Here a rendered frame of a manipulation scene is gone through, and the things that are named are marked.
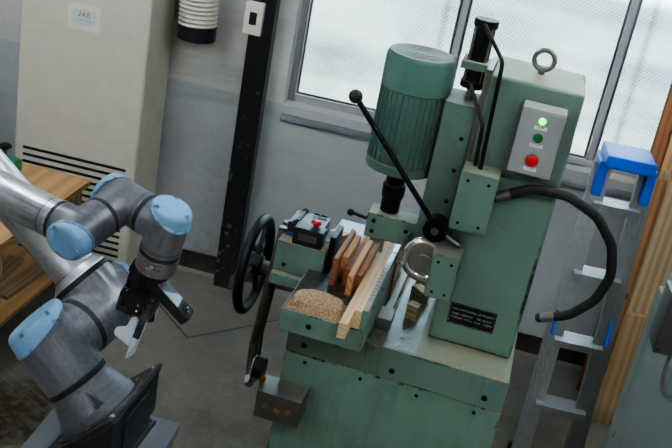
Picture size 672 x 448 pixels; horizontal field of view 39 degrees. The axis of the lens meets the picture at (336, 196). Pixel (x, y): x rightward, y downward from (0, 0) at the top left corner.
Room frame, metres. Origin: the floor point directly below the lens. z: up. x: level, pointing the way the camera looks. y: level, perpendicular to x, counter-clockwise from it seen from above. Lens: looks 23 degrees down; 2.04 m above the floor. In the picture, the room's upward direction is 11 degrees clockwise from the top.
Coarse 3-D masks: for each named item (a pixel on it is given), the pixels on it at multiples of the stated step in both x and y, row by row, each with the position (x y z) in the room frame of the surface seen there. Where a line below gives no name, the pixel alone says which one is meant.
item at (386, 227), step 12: (372, 216) 2.27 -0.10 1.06; (384, 216) 2.27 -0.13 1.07; (396, 216) 2.28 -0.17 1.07; (408, 216) 2.29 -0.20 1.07; (372, 228) 2.27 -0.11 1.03; (384, 228) 2.27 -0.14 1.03; (396, 228) 2.26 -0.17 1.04; (408, 228) 2.26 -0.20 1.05; (384, 240) 2.29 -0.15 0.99; (396, 240) 2.26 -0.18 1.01; (408, 240) 2.25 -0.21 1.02
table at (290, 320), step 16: (352, 224) 2.56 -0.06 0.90; (272, 272) 2.22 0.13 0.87; (320, 272) 2.21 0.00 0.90; (304, 288) 2.11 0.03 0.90; (320, 288) 2.13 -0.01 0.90; (336, 288) 2.14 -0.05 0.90; (288, 320) 1.99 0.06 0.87; (304, 320) 1.98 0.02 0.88; (320, 320) 1.98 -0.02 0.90; (320, 336) 1.97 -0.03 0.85; (352, 336) 1.96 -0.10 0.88
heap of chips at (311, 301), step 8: (296, 296) 2.02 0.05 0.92; (304, 296) 2.02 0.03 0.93; (312, 296) 2.02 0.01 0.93; (320, 296) 2.02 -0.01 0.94; (328, 296) 2.03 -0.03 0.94; (288, 304) 2.01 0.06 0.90; (296, 304) 2.00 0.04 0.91; (304, 304) 2.00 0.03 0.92; (312, 304) 2.00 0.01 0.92; (320, 304) 2.00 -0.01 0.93; (328, 304) 2.00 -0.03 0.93; (336, 304) 2.01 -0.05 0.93; (304, 312) 1.99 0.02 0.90; (312, 312) 1.99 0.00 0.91; (320, 312) 1.99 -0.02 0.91; (328, 312) 1.99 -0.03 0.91; (336, 312) 1.99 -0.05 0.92; (344, 312) 2.02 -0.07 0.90; (336, 320) 1.98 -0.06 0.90
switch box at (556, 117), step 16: (528, 112) 2.08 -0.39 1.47; (544, 112) 2.08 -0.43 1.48; (560, 112) 2.09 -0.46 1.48; (528, 128) 2.08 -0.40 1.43; (560, 128) 2.07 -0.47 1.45; (528, 144) 2.08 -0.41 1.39; (544, 144) 2.07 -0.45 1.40; (512, 160) 2.08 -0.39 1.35; (544, 160) 2.07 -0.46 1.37; (544, 176) 2.07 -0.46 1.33
